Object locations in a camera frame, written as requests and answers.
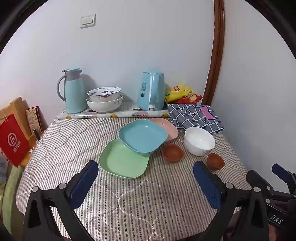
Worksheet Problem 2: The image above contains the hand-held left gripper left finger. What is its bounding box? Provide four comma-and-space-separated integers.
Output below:
23, 160, 99, 241

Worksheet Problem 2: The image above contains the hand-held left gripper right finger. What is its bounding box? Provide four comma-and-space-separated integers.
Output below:
193, 161, 270, 241

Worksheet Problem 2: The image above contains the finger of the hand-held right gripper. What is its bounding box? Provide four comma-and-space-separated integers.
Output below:
272, 163, 296, 194
246, 170, 277, 197

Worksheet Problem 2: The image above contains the small brown bowl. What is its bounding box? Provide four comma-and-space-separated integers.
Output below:
206, 153, 225, 171
161, 144, 184, 163

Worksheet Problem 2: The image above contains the green square plate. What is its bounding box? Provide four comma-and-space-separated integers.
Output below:
99, 138, 150, 179

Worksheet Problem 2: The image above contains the plain white bowl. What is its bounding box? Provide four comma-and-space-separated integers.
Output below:
184, 127, 216, 156

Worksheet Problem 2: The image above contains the pink square plate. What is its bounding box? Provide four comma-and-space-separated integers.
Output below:
149, 118, 179, 142

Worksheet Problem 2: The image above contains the blue square plate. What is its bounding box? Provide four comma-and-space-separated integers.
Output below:
118, 120, 168, 156

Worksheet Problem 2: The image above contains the grey striped quilt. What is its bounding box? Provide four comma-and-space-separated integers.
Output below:
16, 107, 252, 241

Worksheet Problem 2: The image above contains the grey checked folded cloth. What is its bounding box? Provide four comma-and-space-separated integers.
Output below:
167, 103, 225, 134

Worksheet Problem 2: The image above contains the green cloth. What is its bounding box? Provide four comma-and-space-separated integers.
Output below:
0, 160, 23, 241

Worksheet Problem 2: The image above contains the white printed table mat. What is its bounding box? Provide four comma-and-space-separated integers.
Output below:
56, 102, 171, 120

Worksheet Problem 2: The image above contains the white grey-patterned ceramic bowl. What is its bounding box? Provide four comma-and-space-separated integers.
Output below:
86, 93, 124, 113

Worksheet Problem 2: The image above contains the patterned brown box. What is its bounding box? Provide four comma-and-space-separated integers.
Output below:
26, 106, 43, 137

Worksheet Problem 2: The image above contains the red paper bag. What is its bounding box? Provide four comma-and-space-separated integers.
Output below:
0, 114, 30, 168

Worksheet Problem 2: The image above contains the red snack bag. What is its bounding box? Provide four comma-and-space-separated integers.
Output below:
173, 93, 203, 105

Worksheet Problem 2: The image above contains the light blue thermos jug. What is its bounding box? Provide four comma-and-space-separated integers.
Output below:
57, 67, 88, 114

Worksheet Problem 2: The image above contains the floral patterned ceramic bowl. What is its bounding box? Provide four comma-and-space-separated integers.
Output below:
87, 87, 122, 102

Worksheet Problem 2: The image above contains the yellow snack bag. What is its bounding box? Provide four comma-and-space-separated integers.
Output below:
165, 85, 195, 104

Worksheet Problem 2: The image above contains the brown paper bag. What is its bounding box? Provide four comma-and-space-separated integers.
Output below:
0, 97, 31, 139

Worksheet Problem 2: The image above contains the light blue electric kettle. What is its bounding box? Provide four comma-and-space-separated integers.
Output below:
137, 68, 165, 111

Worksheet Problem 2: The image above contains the brown wooden door frame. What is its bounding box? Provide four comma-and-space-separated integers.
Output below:
203, 0, 226, 106

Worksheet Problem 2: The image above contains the white light switch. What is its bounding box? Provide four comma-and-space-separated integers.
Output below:
80, 14, 96, 29

